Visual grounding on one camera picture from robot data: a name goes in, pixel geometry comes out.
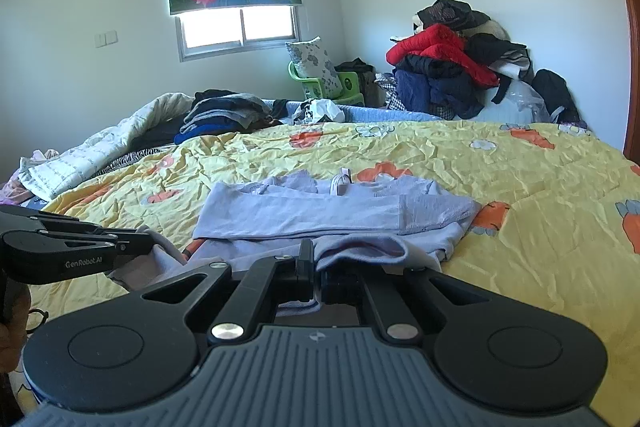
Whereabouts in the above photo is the stack of folded dark clothes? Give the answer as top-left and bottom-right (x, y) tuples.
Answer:
(174, 89), (273, 145)

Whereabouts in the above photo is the clear plastic bag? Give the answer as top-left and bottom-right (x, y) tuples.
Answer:
(480, 79), (551, 124)

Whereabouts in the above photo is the white quilted blanket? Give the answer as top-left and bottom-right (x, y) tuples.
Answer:
(20, 93), (196, 200)

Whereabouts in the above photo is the light purple long-sleeve shirt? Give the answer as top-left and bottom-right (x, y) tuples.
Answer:
(107, 169), (483, 313)

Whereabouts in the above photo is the dark cloth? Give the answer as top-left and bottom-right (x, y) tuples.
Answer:
(334, 58), (376, 76)

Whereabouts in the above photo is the window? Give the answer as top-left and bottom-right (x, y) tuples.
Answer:
(174, 4), (301, 62)

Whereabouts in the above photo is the black and white garment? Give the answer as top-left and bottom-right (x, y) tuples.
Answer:
(465, 33), (535, 102)

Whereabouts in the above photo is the crumpled white plastic bag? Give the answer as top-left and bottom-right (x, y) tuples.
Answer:
(294, 98), (346, 125)

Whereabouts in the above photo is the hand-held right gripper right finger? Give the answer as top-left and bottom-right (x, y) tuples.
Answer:
(321, 264), (482, 342)

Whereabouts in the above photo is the black backpack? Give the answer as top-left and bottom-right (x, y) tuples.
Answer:
(531, 69), (581, 124)

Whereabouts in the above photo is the navy padded jacket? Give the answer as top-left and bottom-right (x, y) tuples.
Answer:
(392, 67), (483, 120)

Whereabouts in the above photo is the beige fleece garment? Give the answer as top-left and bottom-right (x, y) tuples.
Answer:
(470, 19), (506, 42)

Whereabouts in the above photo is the person's left hand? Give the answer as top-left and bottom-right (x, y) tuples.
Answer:
(0, 294), (32, 375)

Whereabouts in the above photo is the red padded jacket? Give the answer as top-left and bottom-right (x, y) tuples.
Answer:
(386, 24), (501, 88)

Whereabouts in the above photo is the brown wooden door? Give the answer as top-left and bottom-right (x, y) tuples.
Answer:
(600, 0), (640, 168)

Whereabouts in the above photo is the black white striped cloth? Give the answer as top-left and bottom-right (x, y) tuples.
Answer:
(95, 147), (176, 175)

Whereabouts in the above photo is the pink cloth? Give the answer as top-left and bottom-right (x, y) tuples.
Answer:
(0, 149), (61, 208)

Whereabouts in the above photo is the blue mattress pad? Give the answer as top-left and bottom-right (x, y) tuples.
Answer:
(265, 99), (446, 124)

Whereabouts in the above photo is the yellow printed quilt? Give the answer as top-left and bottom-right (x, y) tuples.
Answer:
(10, 121), (640, 427)

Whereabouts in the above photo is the checkered cloth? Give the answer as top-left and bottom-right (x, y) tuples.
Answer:
(374, 73), (406, 110)

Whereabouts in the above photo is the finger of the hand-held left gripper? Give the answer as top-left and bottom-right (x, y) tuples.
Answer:
(0, 205), (82, 233)
(46, 228), (155, 259)

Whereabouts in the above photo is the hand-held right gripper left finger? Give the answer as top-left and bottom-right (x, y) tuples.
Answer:
(141, 238), (317, 342)

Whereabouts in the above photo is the grey floral pillow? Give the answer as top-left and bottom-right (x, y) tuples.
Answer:
(285, 36), (343, 100)

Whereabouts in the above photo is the black jacket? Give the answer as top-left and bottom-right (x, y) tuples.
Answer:
(416, 0), (492, 30)

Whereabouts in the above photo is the green plastic chair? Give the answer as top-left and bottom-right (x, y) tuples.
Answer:
(287, 61), (365, 105)

